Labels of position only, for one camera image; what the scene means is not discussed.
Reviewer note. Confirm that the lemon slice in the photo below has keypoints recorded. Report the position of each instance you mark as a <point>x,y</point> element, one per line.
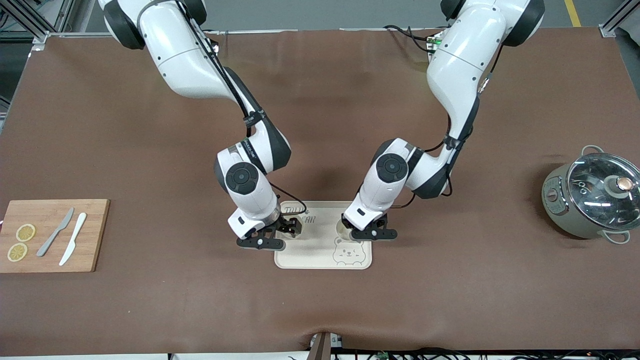
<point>17,252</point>
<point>25,232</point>

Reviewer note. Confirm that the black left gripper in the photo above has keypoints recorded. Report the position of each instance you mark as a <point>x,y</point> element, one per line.
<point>345,222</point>

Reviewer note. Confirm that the grey cooking pot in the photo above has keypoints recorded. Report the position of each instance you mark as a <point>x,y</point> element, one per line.
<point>557,210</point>

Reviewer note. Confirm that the white plastic knife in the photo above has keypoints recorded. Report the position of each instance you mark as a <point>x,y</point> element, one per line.
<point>74,240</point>

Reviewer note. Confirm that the metal table edge clamp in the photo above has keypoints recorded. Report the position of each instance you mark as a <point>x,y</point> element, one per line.
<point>322,345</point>

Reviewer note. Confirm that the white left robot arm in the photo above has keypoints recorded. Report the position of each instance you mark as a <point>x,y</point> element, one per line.
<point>465,60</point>

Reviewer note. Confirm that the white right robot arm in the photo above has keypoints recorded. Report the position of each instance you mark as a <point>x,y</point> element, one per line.
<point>185,60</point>

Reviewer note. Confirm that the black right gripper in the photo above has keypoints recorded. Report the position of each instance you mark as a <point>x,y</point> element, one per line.
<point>288,226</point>

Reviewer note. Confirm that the cream bear print tray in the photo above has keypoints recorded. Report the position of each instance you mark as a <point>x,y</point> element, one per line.
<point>320,255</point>

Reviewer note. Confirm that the glass pot lid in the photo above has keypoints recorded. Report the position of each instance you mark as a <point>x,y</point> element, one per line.
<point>600,200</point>

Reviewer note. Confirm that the grey plastic knife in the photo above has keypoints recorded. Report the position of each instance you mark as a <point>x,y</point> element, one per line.
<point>52,237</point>

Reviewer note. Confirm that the brown table cover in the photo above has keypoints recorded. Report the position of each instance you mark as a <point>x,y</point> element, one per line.
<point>100,125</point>

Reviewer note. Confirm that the wooden cutting board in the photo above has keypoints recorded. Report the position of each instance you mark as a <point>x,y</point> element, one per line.
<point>95,235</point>

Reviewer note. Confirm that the white IKEA cup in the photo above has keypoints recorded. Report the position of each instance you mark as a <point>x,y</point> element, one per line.
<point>299,237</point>
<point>341,231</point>

